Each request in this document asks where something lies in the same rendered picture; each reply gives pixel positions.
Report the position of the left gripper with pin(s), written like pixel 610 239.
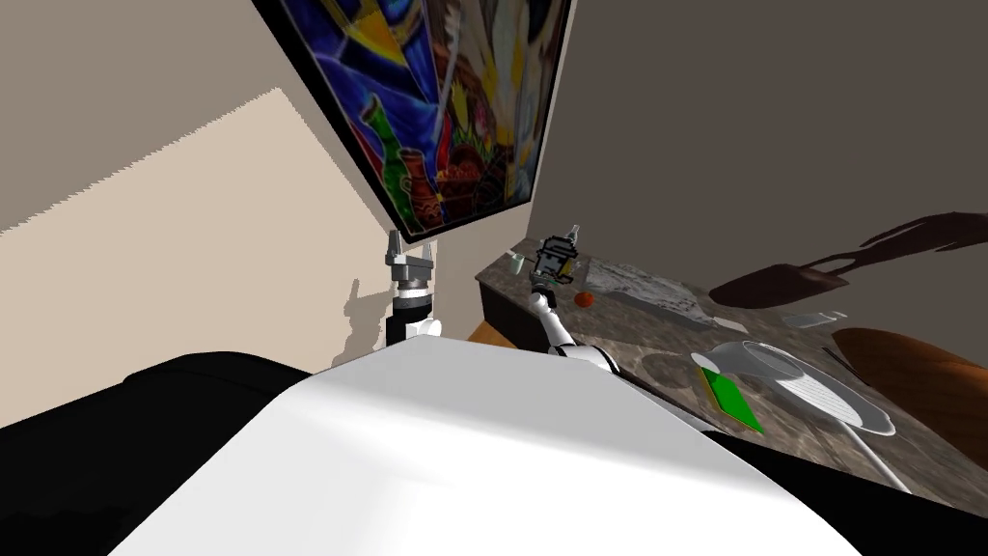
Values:
pixel 410 272

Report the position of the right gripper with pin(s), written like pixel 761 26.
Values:
pixel 553 262

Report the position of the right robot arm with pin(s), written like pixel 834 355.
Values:
pixel 557 328

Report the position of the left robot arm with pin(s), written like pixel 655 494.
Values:
pixel 116 448

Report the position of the pale green mug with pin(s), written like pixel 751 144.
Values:
pixel 515 263

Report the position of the red tomato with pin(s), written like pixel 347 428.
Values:
pixel 584 300

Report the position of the colourful framed painting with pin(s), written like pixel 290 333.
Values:
pixel 432 108

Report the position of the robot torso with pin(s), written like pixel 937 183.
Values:
pixel 463 455

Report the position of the green book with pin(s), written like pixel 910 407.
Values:
pixel 732 400

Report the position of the brown wooden bowl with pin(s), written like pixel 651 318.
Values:
pixel 918 382

